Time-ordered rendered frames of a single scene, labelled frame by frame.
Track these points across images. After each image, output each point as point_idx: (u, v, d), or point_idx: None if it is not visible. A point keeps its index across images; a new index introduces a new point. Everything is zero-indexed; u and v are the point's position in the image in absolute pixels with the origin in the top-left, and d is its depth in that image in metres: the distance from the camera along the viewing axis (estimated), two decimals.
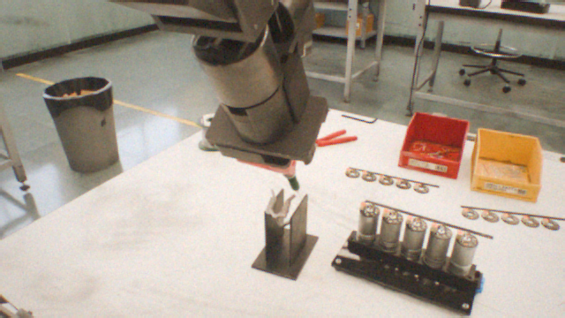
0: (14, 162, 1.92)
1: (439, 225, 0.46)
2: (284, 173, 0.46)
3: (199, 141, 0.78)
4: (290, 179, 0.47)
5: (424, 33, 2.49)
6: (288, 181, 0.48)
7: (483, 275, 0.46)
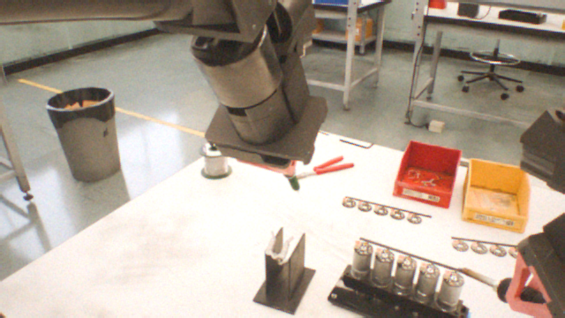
0: (18, 172, 1.95)
1: (428, 264, 0.49)
2: (284, 173, 0.46)
3: (202, 169, 0.81)
4: (290, 179, 0.47)
5: (422, 42, 2.52)
6: (288, 181, 0.48)
7: (469, 310, 0.49)
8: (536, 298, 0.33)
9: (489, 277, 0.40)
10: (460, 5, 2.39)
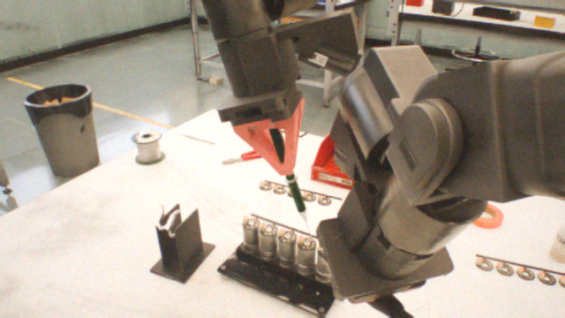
0: None
1: (306, 238, 0.53)
2: (286, 175, 0.46)
3: (137, 155, 0.85)
4: (289, 187, 0.46)
5: (397, 40, 2.56)
6: (290, 189, 0.47)
7: None
8: None
9: None
10: (434, 3, 2.43)
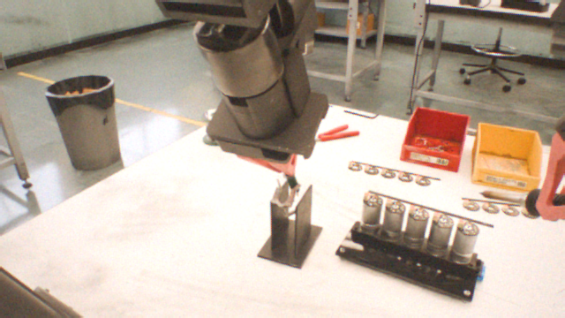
0: (17, 159, 1.93)
1: (440, 215, 0.47)
2: (284, 173, 0.46)
3: (204, 136, 0.79)
4: (290, 180, 0.47)
5: (424, 32, 2.50)
6: (288, 182, 0.48)
7: (484, 263, 0.47)
8: None
9: (515, 194, 0.37)
10: None
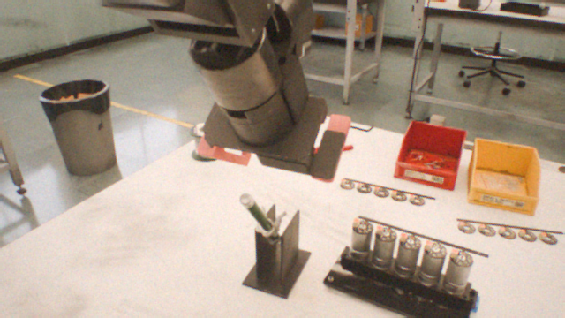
0: (11, 165, 1.91)
1: (433, 243, 0.45)
2: (263, 229, 0.43)
3: (192, 151, 0.77)
4: (270, 233, 0.44)
5: (422, 35, 2.48)
6: (268, 235, 0.45)
7: (478, 293, 0.45)
8: None
9: None
10: None
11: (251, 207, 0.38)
